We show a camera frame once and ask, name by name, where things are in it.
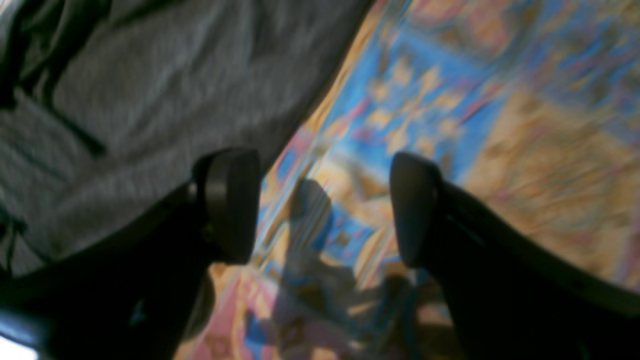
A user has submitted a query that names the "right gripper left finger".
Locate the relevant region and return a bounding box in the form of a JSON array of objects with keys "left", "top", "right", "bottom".
[{"left": 1, "top": 147, "right": 262, "bottom": 360}]

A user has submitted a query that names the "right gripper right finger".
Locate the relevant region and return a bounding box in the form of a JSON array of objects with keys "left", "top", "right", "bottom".
[{"left": 389, "top": 152, "right": 640, "bottom": 360}]

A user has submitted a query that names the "grey t-shirt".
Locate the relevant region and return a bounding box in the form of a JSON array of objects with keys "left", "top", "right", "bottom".
[{"left": 0, "top": 0, "right": 372, "bottom": 277}]

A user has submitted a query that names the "patterned tablecloth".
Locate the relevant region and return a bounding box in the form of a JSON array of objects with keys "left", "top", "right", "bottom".
[{"left": 176, "top": 0, "right": 639, "bottom": 360}]

